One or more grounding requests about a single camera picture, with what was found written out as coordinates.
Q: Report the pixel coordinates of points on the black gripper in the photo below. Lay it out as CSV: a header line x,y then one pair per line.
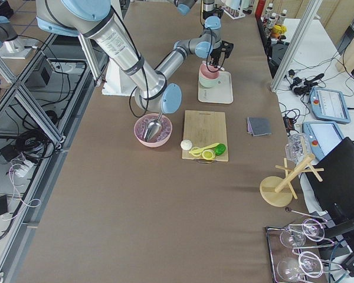
x,y
207,13
215,55

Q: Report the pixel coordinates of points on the small pink bowl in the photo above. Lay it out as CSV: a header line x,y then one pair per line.
x,y
203,71

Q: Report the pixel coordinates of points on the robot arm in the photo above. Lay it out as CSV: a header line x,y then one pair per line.
x,y
208,7
97,21

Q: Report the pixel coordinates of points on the green bowl stack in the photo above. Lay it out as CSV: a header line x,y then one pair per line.
x,y
208,82

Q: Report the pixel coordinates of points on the large pink ice bowl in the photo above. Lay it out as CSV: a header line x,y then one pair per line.
x,y
164,135

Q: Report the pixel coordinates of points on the cup rack with pastel cups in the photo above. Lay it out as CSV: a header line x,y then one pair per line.
x,y
234,8

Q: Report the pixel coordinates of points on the cream rabbit tray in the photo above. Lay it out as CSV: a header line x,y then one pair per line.
x,y
221,93

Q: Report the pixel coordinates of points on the bamboo cutting board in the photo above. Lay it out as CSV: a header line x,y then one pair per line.
x,y
203,128

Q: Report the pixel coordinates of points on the folded grey cloth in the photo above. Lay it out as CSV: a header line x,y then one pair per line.
x,y
258,126

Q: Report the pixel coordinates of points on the green toy lime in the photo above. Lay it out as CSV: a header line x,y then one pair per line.
x,y
220,149

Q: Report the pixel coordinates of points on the metal ice scoop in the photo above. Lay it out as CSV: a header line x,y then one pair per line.
x,y
153,129

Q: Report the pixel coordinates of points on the yellow plastic knife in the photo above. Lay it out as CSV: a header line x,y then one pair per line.
x,y
210,146

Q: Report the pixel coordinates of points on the yellow lemon slice upper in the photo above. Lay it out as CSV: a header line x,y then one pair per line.
x,y
208,154

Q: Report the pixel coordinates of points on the yellow lemon slice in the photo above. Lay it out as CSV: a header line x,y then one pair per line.
x,y
208,154
196,151

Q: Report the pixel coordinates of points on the yellow lemon slice lower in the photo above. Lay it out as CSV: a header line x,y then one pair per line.
x,y
196,151

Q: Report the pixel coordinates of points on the blue teach pendant far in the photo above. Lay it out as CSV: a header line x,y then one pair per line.
x,y
329,105

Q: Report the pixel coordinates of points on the blue teach pendant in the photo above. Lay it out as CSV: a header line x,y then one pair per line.
x,y
323,137
329,105

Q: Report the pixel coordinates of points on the blue teach pendant near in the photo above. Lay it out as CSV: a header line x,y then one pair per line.
x,y
323,137

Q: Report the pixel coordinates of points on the wooden mug tree stand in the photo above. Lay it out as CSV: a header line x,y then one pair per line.
x,y
279,192

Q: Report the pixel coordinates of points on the black monitor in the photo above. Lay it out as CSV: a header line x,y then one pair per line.
x,y
335,193

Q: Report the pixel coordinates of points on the wine glass rack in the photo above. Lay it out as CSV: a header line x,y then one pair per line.
x,y
293,252

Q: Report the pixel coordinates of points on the aluminium frame post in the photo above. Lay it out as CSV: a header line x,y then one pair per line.
x,y
296,40

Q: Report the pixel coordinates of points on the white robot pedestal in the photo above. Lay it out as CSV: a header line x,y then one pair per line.
x,y
117,83

